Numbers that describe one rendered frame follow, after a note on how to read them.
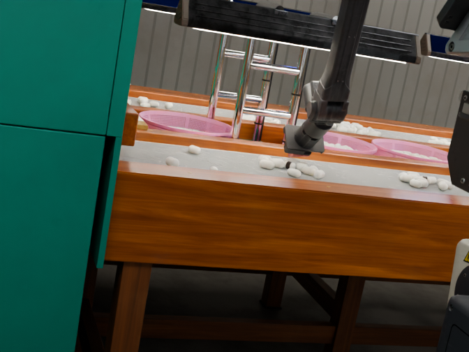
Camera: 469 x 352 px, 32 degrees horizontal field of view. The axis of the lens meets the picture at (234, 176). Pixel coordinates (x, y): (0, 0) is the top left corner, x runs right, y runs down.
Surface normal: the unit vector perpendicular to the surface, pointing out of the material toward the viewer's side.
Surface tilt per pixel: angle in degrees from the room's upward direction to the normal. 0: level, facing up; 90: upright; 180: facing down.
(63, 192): 90
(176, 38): 90
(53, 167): 90
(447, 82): 90
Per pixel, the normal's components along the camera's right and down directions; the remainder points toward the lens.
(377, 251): 0.29, 0.27
